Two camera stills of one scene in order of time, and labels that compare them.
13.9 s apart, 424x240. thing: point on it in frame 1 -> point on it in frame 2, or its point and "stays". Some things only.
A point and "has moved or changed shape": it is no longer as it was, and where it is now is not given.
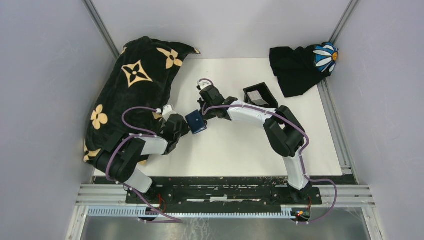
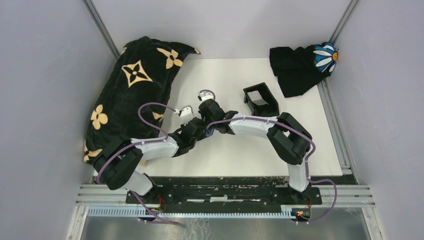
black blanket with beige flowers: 131,99 stays
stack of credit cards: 256,98 stays
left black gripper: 186,128 -> 202,136
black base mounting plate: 224,197 stays
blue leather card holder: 195,122 has moved or changed shape
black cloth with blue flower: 299,70 stays
